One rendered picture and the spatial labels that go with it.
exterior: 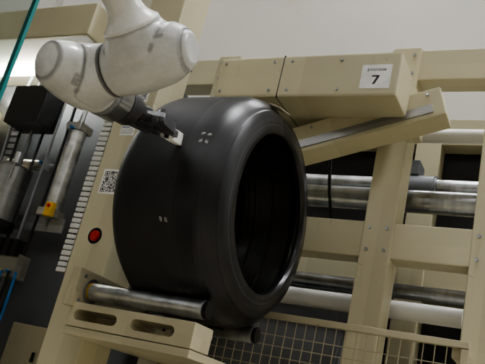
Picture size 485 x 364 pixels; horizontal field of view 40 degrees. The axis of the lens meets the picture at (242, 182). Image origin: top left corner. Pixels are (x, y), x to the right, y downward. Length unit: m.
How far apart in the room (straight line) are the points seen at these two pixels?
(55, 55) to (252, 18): 5.43
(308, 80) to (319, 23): 4.41
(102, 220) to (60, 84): 0.72
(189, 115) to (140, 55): 0.50
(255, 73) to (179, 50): 1.05
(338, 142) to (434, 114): 0.30
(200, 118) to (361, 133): 0.66
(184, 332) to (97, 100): 0.56
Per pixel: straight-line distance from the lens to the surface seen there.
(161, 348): 1.52
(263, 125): 1.64
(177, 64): 1.13
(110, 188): 1.88
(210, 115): 1.58
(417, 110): 2.07
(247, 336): 1.77
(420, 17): 6.53
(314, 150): 2.12
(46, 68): 1.21
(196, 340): 1.51
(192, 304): 1.53
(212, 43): 6.48
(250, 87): 2.14
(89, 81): 1.20
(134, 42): 1.14
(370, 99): 1.99
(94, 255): 1.83
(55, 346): 1.83
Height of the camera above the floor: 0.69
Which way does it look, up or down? 19 degrees up
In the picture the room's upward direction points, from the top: 14 degrees clockwise
